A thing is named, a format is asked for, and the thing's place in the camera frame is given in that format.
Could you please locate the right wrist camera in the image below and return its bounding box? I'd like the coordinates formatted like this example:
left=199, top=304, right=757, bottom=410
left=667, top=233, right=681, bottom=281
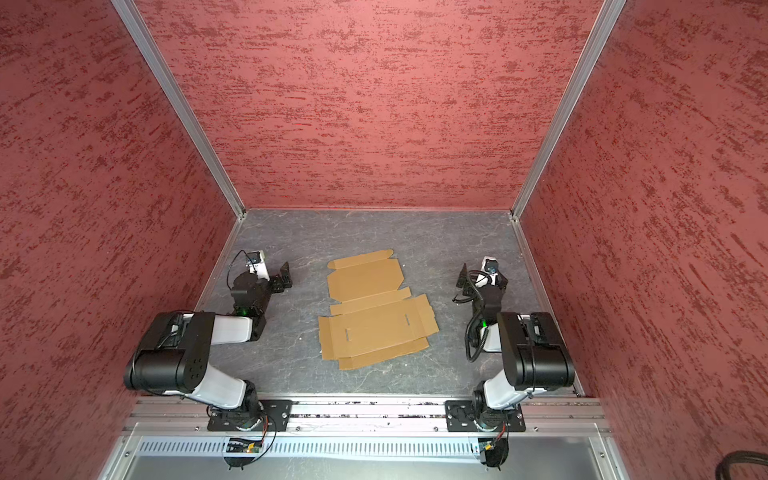
left=481, top=256, right=499, bottom=285

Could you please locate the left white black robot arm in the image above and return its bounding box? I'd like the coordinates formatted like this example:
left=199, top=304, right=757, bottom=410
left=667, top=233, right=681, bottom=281
left=123, top=257, right=293, bottom=432

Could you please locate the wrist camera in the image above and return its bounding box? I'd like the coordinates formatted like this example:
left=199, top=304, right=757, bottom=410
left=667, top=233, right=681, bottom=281
left=481, top=256, right=499, bottom=285
left=245, top=250, right=264, bottom=270

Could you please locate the brown cardboard box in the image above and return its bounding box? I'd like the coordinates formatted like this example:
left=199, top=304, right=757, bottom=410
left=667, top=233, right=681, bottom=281
left=318, top=249, right=439, bottom=371

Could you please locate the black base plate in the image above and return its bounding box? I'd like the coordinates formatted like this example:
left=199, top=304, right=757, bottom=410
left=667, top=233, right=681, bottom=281
left=445, top=400, right=526, bottom=434
left=207, top=399, right=294, bottom=434

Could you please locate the aluminium corner post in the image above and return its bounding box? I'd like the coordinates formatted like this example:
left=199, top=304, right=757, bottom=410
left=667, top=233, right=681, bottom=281
left=510, top=0, right=626, bottom=222
left=111, top=0, right=247, bottom=220

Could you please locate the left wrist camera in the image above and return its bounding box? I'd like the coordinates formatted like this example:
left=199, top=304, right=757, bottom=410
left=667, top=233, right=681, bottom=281
left=245, top=250, right=264, bottom=270

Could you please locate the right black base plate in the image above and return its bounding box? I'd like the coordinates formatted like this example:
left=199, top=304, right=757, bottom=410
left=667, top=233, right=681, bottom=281
left=445, top=400, right=526, bottom=434

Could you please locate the right controller board with wires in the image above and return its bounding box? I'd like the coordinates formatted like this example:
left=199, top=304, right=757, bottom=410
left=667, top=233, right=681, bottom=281
left=478, top=424, right=509, bottom=470

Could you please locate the black cable bundle corner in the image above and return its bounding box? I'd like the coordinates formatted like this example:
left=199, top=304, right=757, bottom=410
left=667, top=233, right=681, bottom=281
left=715, top=450, right=768, bottom=480

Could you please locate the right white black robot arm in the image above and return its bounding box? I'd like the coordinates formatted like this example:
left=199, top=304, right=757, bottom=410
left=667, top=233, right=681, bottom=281
left=446, top=257, right=576, bottom=433

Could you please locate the left aluminium corner post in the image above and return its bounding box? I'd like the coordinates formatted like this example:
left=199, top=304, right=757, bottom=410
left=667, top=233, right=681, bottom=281
left=111, top=0, right=247, bottom=220

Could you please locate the controller board with wires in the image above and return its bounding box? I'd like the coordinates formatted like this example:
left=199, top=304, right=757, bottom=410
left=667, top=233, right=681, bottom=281
left=223, top=416, right=277, bottom=470
left=478, top=424, right=509, bottom=470

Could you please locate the right aluminium corner post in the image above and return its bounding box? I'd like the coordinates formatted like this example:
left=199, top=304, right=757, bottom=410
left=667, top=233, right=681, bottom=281
left=510, top=0, right=626, bottom=222

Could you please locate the aluminium front rail frame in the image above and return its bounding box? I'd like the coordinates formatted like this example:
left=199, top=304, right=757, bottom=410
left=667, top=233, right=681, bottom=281
left=100, top=394, right=629, bottom=479

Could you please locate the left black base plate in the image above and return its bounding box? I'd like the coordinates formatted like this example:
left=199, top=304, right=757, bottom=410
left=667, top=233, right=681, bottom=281
left=207, top=399, right=294, bottom=434

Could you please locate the white slotted cable duct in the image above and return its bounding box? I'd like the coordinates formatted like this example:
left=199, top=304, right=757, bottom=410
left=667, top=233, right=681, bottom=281
left=135, top=437, right=479, bottom=463

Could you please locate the left controller board with wires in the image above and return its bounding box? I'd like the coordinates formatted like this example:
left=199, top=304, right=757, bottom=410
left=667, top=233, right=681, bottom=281
left=223, top=416, right=277, bottom=470

